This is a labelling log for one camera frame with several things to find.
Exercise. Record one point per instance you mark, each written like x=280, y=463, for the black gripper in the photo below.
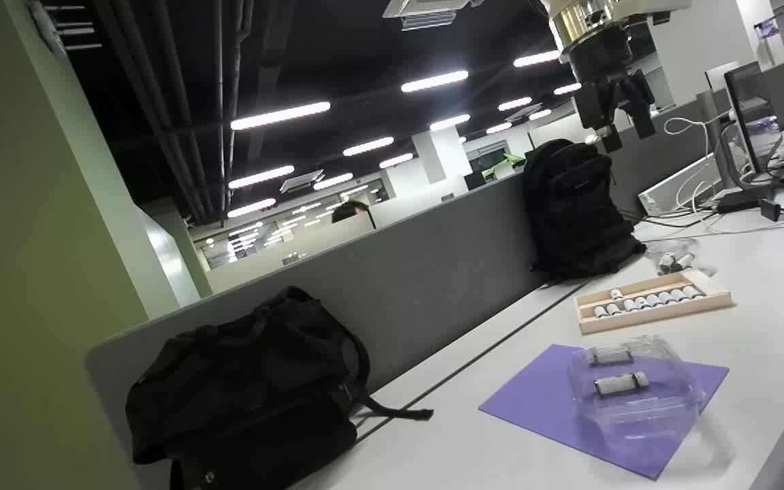
x=604, y=72

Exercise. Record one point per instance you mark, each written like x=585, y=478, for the clear plastic clamshell box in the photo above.
x=646, y=409

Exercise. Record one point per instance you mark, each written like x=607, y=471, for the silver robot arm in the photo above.
x=590, y=14

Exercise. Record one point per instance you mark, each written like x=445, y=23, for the white power strip box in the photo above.
x=680, y=187

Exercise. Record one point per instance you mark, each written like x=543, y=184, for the white roll in box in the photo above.
x=622, y=384
x=609, y=354

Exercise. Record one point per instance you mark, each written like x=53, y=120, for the upright black backpack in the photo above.
x=577, y=214

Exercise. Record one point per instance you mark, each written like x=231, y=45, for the fluorescent ceiling light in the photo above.
x=432, y=81
x=280, y=115
x=261, y=176
x=369, y=145
x=537, y=57

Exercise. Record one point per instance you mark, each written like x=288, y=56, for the small clear plastic bag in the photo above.
x=676, y=257

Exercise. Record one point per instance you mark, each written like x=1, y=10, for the computer monitor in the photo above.
x=774, y=97

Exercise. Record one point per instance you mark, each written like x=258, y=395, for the wooden tray with white pieces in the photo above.
x=650, y=300

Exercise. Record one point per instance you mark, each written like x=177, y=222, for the grey desk partition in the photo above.
x=428, y=282

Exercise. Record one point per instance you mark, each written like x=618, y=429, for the purple mat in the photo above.
x=537, y=404

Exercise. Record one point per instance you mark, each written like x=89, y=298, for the large black backpack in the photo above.
x=246, y=398

